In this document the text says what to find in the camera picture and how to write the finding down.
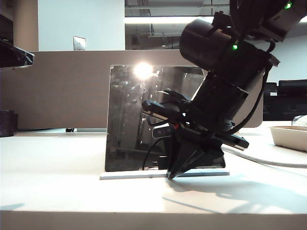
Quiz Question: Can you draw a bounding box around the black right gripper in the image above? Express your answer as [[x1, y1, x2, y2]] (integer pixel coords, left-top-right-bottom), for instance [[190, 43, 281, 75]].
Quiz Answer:
[[141, 99, 250, 180]]

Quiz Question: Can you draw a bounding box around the square mirror with white base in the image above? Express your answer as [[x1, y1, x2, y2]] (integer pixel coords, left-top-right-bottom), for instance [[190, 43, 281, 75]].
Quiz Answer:
[[99, 64, 230, 180]]

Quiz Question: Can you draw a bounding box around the beige paper pulp tray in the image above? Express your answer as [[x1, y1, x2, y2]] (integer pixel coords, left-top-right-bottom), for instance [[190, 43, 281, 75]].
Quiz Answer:
[[268, 126, 307, 153]]

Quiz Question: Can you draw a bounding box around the white crumpled plastic bag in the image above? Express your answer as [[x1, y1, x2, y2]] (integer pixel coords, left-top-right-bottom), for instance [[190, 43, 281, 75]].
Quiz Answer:
[[291, 115, 307, 127]]

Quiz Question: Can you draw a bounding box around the white ceiling light strip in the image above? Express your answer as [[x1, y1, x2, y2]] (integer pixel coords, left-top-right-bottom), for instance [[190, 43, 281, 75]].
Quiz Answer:
[[124, 15, 202, 24]]

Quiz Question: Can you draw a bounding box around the brown desk partition panel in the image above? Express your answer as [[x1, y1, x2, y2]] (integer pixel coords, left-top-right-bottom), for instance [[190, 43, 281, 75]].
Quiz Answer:
[[0, 49, 264, 131]]

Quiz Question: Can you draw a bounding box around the black cup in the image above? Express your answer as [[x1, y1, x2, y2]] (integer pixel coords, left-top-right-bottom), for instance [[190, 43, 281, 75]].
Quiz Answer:
[[0, 109, 19, 138]]

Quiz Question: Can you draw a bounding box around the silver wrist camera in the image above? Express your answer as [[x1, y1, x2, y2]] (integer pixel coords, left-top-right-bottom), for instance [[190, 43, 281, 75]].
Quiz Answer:
[[152, 126, 174, 139]]

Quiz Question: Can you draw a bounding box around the grey cable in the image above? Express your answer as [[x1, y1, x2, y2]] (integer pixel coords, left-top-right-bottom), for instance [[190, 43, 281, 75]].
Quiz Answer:
[[223, 145, 307, 168]]

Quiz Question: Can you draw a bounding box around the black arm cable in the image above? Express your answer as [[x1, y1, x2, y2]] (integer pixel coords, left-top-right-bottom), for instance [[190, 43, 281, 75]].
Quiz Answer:
[[225, 40, 277, 135]]

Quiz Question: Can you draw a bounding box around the silver wall switch plate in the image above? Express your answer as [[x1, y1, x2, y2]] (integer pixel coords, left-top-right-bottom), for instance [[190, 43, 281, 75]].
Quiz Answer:
[[73, 35, 87, 51]]

